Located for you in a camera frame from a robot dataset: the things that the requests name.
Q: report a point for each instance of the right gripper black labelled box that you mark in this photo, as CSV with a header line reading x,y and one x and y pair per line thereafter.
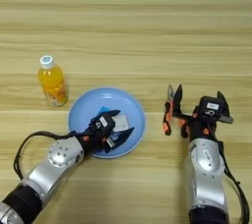
x,y
211,106

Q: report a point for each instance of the orange juice bottle white cap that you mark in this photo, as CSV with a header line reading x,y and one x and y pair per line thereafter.
x,y
52,84

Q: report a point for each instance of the small grey square block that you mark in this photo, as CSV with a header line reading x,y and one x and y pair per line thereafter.
x,y
120,123

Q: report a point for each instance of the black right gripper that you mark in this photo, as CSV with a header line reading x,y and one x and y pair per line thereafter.
x,y
200,129

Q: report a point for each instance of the light blue round plate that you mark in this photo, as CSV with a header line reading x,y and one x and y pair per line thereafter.
x,y
88,103

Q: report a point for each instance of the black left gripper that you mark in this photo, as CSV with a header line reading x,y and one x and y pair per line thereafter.
x,y
95,141

